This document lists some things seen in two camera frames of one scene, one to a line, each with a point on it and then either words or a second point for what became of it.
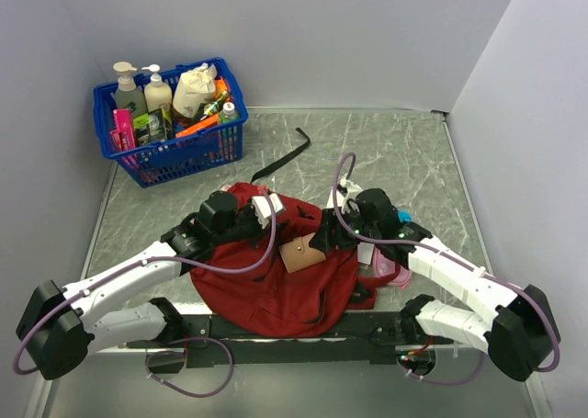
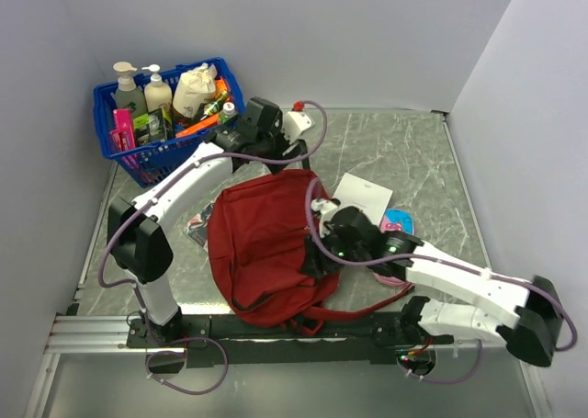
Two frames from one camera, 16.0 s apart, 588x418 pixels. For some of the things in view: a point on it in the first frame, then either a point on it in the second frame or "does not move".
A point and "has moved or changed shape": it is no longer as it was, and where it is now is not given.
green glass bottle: x=212 y=107 does not move
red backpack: x=243 y=286 has moved or changed shape
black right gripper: x=323 y=237 -> x=313 y=257
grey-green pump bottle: x=127 y=96 does not move
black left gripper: x=253 y=241 -> x=294 y=151
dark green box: x=153 y=126 does not move
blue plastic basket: x=173 y=125 does not move
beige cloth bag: x=194 y=87 does not move
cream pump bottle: x=156 y=94 does not move
